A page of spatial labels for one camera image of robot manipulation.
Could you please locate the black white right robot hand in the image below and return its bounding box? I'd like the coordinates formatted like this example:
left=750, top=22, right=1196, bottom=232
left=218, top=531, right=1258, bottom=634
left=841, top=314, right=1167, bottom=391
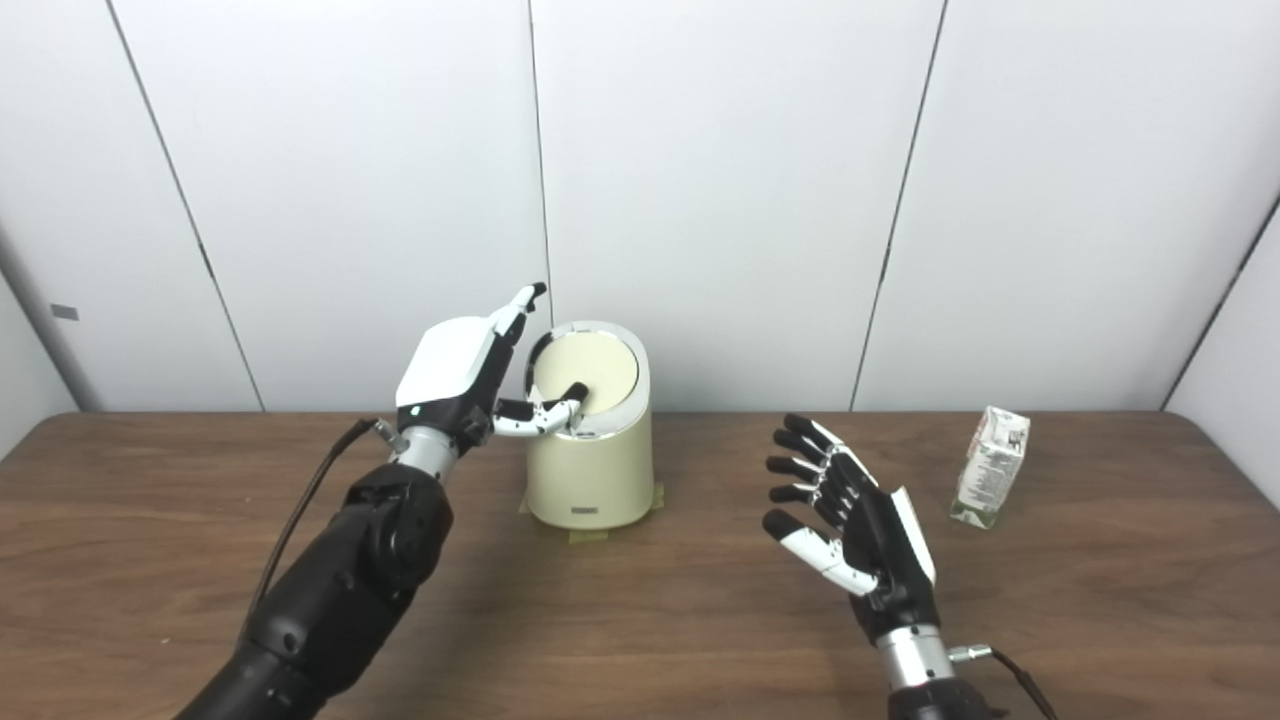
left=762, top=413, right=943, bottom=643

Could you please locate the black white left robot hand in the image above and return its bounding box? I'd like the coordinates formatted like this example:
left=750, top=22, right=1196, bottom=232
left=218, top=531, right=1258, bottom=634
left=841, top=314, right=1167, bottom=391
left=395, top=283, right=591, bottom=457

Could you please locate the white green milk carton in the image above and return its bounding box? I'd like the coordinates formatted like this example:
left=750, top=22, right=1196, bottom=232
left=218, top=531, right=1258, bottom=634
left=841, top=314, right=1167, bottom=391
left=949, top=405, right=1032, bottom=530

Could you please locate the cream round bin lid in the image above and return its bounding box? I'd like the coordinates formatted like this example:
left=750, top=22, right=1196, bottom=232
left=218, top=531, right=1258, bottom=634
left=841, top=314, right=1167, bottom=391
left=533, top=331, right=639, bottom=407

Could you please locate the cream-colored bin body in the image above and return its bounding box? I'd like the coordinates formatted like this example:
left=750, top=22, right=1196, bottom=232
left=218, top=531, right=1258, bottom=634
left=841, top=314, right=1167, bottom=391
left=524, top=320, right=655, bottom=531

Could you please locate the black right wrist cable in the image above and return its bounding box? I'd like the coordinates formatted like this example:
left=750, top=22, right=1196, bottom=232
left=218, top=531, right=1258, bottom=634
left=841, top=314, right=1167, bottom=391
left=948, top=645, right=1059, bottom=720

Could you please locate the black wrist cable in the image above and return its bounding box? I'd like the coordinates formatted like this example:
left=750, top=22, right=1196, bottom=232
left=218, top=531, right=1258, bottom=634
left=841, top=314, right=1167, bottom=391
left=245, top=418, right=409, bottom=621
left=948, top=645, right=1059, bottom=720

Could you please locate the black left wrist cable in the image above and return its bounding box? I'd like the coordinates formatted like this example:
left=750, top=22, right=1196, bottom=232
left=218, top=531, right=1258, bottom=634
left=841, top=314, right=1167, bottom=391
left=245, top=418, right=409, bottom=621

